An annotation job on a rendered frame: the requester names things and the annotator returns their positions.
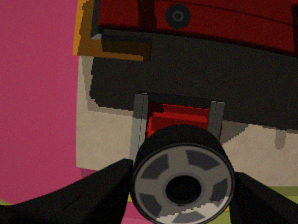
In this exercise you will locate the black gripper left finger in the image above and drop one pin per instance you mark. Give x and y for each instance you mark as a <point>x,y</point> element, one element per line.
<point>100,198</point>

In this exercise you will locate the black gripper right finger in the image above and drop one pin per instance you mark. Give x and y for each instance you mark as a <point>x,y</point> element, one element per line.
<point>255,203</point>

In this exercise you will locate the black wheel with grey rim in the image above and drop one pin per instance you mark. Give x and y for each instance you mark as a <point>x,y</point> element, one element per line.
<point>178,150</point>

